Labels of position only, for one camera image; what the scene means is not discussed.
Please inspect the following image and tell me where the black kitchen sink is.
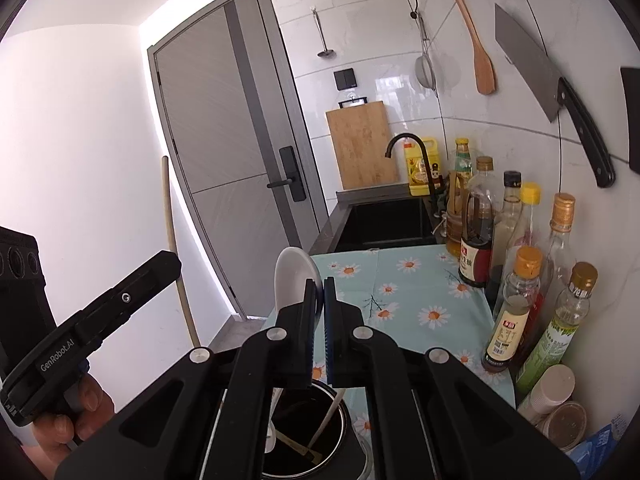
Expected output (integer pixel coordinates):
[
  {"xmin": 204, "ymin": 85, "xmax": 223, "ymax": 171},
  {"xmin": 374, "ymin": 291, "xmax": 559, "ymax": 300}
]
[{"xmin": 309, "ymin": 183, "xmax": 444, "ymax": 256}]

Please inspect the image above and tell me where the left human hand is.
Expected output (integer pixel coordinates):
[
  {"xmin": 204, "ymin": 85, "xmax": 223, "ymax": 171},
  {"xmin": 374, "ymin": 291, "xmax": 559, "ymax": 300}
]
[{"xmin": 22, "ymin": 375, "xmax": 115, "ymax": 479}]

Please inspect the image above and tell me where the chopstick in holder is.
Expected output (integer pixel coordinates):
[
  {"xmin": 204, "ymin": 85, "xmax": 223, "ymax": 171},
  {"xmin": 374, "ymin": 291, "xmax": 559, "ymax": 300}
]
[{"xmin": 307, "ymin": 388, "xmax": 346, "ymax": 450}]

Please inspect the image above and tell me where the daisy pattern tablecloth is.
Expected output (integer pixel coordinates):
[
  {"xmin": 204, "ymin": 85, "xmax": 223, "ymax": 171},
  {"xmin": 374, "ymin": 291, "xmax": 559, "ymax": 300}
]
[{"xmin": 261, "ymin": 244, "xmax": 518, "ymax": 461}]

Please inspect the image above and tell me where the wooden broom stick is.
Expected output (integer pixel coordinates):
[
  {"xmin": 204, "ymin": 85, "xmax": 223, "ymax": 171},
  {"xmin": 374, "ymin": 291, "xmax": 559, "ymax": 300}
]
[{"xmin": 159, "ymin": 155, "xmax": 202, "ymax": 348}]

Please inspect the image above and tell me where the black utensil holder cup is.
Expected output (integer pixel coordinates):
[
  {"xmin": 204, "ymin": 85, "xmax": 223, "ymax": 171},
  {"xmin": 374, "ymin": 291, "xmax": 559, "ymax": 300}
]
[{"xmin": 262, "ymin": 379, "xmax": 373, "ymax": 479}]

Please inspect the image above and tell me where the yellow oil jug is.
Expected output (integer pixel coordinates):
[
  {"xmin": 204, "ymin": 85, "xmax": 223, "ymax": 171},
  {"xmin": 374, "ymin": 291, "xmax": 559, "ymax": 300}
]
[{"xmin": 402, "ymin": 136, "xmax": 442, "ymax": 196}]

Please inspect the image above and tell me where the gold cap sesame oil bottle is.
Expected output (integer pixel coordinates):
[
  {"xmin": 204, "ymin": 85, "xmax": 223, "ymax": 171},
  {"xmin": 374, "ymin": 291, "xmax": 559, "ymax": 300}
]
[{"xmin": 482, "ymin": 246, "xmax": 544, "ymax": 374}]

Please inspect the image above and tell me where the black sink faucet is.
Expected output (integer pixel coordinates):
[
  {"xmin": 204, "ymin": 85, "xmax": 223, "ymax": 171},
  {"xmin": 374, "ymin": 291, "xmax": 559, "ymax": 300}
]
[{"xmin": 385, "ymin": 132, "xmax": 440, "ymax": 214}]

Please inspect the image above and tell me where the dark soy sauce bottle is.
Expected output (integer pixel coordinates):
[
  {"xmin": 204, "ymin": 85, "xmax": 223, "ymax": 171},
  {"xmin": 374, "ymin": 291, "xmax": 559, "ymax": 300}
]
[{"xmin": 459, "ymin": 155, "xmax": 497, "ymax": 288}]

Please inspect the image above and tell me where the black cap vinegar bottle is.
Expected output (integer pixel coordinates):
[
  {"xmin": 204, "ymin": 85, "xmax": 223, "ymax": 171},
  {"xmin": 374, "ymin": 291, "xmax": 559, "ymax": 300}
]
[{"xmin": 485, "ymin": 170, "xmax": 522, "ymax": 309}]

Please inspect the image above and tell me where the wooden cutting board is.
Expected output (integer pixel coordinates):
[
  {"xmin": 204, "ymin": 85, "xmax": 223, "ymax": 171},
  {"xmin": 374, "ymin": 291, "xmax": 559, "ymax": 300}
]
[{"xmin": 326, "ymin": 101, "xmax": 399, "ymax": 190}]

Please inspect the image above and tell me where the green bottle yellow cap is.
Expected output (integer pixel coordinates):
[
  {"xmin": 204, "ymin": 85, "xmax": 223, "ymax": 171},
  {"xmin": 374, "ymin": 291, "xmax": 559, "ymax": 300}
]
[{"xmin": 454, "ymin": 138, "xmax": 473, "ymax": 190}]

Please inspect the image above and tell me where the yellow cap clear bottle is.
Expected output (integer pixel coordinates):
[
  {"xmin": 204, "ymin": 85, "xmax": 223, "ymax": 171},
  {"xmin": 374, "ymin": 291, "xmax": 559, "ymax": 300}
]
[{"xmin": 503, "ymin": 182, "xmax": 541, "ymax": 274}]

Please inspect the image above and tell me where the white seasoning jar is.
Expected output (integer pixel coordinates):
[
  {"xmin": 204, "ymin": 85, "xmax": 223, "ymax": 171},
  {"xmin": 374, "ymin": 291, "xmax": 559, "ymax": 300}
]
[{"xmin": 518, "ymin": 364, "xmax": 575, "ymax": 425}]

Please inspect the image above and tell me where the green label oil bottle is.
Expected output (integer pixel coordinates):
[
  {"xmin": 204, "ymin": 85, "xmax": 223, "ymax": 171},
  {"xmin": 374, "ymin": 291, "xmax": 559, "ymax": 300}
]
[{"xmin": 515, "ymin": 261, "xmax": 598, "ymax": 396}]

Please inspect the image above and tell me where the grey door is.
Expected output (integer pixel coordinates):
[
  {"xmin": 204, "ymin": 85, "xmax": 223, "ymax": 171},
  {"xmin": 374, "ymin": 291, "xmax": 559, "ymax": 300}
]
[{"xmin": 148, "ymin": 0, "xmax": 329, "ymax": 320}]

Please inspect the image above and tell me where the round lidded spice jar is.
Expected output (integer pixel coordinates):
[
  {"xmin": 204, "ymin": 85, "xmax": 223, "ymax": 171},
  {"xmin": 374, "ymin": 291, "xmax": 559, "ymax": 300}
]
[{"xmin": 536, "ymin": 401, "xmax": 587, "ymax": 452}]

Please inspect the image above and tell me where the blue plastic packet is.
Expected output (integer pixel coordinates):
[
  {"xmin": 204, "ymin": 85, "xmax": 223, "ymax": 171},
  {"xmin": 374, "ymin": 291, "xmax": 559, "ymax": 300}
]
[{"xmin": 566, "ymin": 417, "xmax": 627, "ymax": 479}]

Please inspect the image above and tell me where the metal mesh strainer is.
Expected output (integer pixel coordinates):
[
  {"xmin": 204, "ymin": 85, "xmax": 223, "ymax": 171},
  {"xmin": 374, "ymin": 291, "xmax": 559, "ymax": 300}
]
[{"xmin": 413, "ymin": 11, "xmax": 437, "ymax": 91}]

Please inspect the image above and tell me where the hanging metal ladle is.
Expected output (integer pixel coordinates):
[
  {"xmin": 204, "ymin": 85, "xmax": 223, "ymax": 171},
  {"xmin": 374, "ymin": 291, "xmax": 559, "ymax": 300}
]
[{"xmin": 311, "ymin": 6, "xmax": 335, "ymax": 58}]

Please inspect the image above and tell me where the wooden spatula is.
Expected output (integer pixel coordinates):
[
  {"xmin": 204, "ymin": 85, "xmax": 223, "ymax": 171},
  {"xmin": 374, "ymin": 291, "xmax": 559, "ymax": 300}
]
[{"xmin": 454, "ymin": 0, "xmax": 497, "ymax": 96}]

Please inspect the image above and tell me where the black door handle lock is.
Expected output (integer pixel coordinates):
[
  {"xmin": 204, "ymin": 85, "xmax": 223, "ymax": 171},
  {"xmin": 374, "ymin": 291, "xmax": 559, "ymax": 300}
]
[{"xmin": 267, "ymin": 145, "xmax": 307, "ymax": 203}]

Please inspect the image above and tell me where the black wall switch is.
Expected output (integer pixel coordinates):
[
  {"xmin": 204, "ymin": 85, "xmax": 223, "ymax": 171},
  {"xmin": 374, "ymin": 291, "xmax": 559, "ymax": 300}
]
[{"xmin": 333, "ymin": 68, "xmax": 358, "ymax": 91}]

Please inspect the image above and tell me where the steel cleaver black handle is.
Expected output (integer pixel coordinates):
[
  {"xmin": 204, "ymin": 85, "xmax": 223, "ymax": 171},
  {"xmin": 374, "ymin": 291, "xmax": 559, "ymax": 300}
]
[{"xmin": 494, "ymin": 3, "xmax": 616, "ymax": 188}]

